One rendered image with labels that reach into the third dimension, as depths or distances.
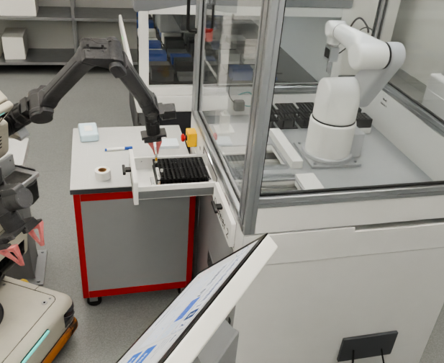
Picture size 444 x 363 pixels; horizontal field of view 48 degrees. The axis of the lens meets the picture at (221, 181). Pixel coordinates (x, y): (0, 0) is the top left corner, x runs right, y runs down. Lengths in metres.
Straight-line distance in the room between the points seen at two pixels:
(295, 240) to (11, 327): 1.28
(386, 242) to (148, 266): 1.21
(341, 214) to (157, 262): 1.12
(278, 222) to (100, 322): 1.30
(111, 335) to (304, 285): 1.10
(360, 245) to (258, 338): 0.56
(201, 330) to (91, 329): 1.66
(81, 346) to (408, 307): 1.52
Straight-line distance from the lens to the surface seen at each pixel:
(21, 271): 2.95
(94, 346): 2.61
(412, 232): 2.02
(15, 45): 5.88
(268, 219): 1.69
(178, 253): 2.57
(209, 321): 1.08
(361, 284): 2.08
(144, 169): 2.26
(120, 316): 2.72
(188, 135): 2.41
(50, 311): 2.41
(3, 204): 1.48
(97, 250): 2.50
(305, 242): 1.81
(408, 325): 2.41
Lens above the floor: 1.98
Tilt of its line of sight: 31 degrees down
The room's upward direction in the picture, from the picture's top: 5 degrees clockwise
